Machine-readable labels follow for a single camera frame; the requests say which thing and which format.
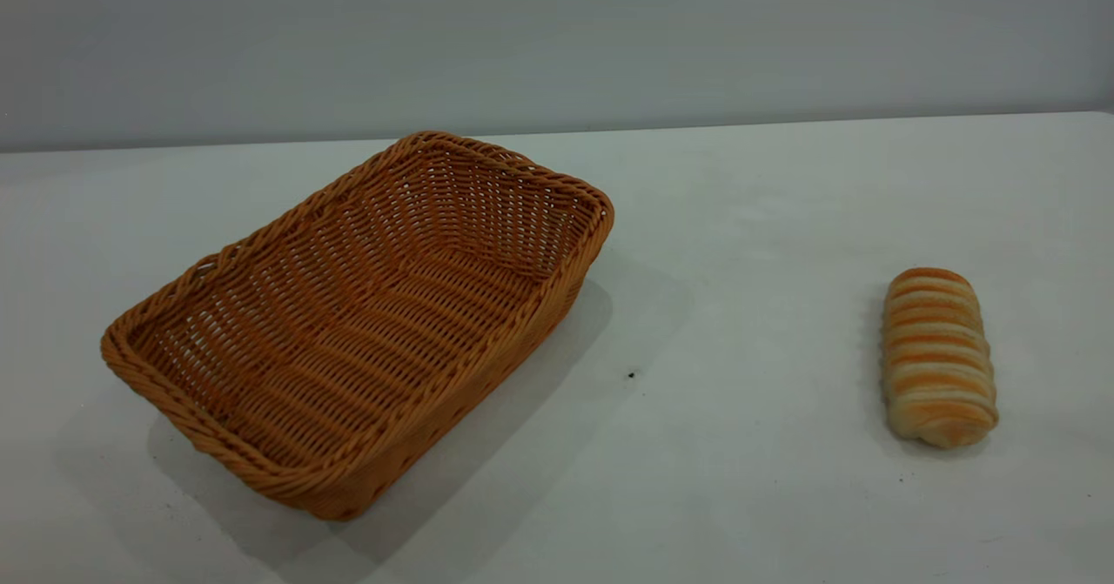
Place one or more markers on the orange woven wicker basket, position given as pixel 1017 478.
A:
pixel 348 340

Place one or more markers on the striped long bread roll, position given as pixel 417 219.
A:
pixel 938 358

